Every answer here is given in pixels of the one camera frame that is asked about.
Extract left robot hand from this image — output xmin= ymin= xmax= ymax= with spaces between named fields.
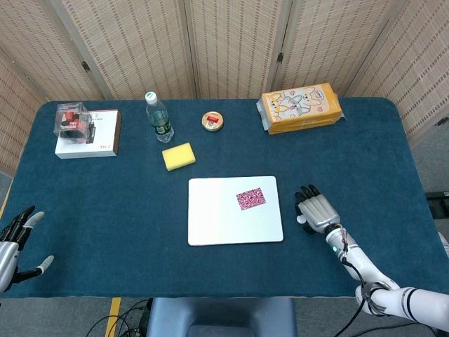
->
xmin=0 ymin=205 xmax=55 ymax=294

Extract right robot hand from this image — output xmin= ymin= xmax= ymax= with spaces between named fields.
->
xmin=294 ymin=183 xmax=340 ymax=234

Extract pink patterned card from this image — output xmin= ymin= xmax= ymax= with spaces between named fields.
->
xmin=235 ymin=187 xmax=267 ymax=211

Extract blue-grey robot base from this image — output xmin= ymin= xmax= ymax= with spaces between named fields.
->
xmin=145 ymin=297 xmax=298 ymax=337

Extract white rectangular board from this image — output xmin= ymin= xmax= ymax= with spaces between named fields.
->
xmin=187 ymin=176 xmax=284 ymax=246

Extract yellow tissue pack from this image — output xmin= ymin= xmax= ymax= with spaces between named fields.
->
xmin=257 ymin=82 xmax=347 ymax=136

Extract blue table cloth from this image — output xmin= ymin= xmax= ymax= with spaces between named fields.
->
xmin=0 ymin=97 xmax=445 ymax=299

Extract round gold tin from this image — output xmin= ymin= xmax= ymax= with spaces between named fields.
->
xmin=201 ymin=111 xmax=225 ymax=133

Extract white flat box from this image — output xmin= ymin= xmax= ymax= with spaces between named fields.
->
xmin=54 ymin=109 xmax=122 ymax=160

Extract clear plastic box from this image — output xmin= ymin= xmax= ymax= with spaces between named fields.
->
xmin=53 ymin=102 xmax=91 ymax=145

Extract yellow sponge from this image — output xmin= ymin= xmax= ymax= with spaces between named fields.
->
xmin=161 ymin=142 xmax=197 ymax=172

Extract clear plastic water bottle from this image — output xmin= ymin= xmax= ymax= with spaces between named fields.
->
xmin=145 ymin=91 xmax=175 ymax=143

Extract woven folding screen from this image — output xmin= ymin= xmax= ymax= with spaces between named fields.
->
xmin=0 ymin=0 xmax=449 ymax=176

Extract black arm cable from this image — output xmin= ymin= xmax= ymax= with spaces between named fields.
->
xmin=333 ymin=258 xmax=373 ymax=337

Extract black floor cables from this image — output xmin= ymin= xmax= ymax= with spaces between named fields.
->
xmin=86 ymin=298 xmax=154 ymax=337

